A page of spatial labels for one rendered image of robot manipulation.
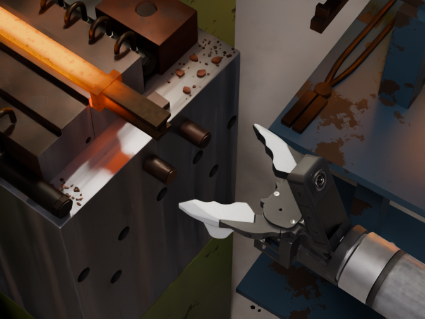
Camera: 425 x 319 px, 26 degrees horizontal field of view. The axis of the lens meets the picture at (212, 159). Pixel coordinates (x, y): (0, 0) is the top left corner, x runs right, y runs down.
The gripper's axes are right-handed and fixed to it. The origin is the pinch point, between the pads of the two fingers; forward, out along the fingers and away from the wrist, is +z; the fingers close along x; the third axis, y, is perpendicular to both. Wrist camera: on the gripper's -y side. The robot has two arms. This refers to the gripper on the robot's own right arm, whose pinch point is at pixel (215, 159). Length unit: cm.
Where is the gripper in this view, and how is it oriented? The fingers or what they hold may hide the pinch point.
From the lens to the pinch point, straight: 112.2
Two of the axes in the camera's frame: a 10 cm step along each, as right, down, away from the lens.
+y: 0.0, 5.8, 8.2
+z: -7.9, -5.0, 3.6
